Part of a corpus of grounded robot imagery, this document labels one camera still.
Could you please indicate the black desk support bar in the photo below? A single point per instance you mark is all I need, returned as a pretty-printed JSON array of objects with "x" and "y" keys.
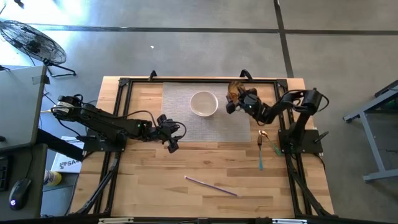
[{"x": 59, "y": 146}]

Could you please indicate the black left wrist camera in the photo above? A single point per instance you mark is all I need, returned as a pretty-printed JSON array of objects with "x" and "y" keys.
[{"x": 165, "y": 125}]

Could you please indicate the dark grey desk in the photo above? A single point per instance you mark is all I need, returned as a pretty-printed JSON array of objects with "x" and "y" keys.
[{"x": 34, "y": 161}]

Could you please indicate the silver metal bracket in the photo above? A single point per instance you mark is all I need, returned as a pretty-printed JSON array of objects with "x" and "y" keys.
[
  {"x": 115, "y": 220},
  {"x": 289, "y": 221}
]

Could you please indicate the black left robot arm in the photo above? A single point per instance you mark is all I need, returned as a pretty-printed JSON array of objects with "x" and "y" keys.
[{"x": 109, "y": 123}]

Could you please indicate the black computer mouse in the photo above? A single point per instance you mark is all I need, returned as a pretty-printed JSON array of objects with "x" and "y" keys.
[{"x": 20, "y": 194}]

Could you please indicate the black keyboard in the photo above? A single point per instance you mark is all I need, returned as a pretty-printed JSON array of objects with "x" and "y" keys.
[{"x": 3, "y": 174}]

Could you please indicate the amber glass cup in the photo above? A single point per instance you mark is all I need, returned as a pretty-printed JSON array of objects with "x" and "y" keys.
[{"x": 234, "y": 88}]

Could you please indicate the grey metal table frame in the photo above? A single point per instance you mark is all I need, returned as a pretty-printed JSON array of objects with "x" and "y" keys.
[{"x": 371, "y": 146}]

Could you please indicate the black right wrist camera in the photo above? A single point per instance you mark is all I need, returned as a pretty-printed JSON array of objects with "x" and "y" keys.
[{"x": 249, "y": 100}]

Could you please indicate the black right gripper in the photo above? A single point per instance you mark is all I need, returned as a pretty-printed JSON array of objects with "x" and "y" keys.
[{"x": 230, "y": 108}]

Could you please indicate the white round bowl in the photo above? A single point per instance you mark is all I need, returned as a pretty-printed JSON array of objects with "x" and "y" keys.
[{"x": 203, "y": 104}]

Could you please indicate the grey woven placemat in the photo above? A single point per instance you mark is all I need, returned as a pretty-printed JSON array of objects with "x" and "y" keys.
[{"x": 217, "y": 130}]

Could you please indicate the black frame hook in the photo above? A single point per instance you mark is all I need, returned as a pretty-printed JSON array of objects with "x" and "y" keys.
[
  {"x": 152, "y": 75},
  {"x": 246, "y": 74}
]

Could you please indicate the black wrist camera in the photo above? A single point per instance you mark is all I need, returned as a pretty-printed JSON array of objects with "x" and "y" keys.
[
  {"x": 165, "y": 125},
  {"x": 249, "y": 100}
]

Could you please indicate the purple drinking straw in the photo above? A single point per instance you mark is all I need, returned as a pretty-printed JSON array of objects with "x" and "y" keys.
[{"x": 211, "y": 186}]

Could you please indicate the white printed cardboard box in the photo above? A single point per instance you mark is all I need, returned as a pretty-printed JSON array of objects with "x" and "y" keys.
[{"x": 66, "y": 165}]

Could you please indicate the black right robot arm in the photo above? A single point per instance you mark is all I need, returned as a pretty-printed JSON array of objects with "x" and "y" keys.
[{"x": 300, "y": 130}]

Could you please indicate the black aluminium table frame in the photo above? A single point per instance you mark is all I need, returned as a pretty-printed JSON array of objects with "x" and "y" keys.
[{"x": 202, "y": 80}]

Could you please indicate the yellow and white bottle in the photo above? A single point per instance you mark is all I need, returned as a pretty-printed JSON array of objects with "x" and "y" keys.
[{"x": 54, "y": 179}]

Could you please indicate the light grey desk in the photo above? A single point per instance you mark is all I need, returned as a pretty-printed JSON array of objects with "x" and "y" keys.
[{"x": 18, "y": 105}]

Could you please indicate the black floor fan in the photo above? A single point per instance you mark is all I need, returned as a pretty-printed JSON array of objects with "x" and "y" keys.
[{"x": 31, "y": 42}]

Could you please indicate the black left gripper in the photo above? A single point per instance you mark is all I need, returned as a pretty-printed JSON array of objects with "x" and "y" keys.
[{"x": 172, "y": 147}]

